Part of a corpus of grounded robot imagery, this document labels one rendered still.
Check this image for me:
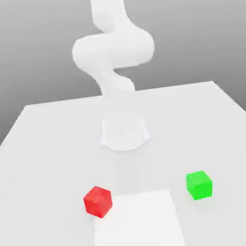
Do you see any small red cube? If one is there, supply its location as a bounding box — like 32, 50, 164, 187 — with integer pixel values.
81, 183, 115, 221

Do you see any small green cube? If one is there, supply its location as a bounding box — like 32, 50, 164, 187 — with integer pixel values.
184, 169, 215, 202

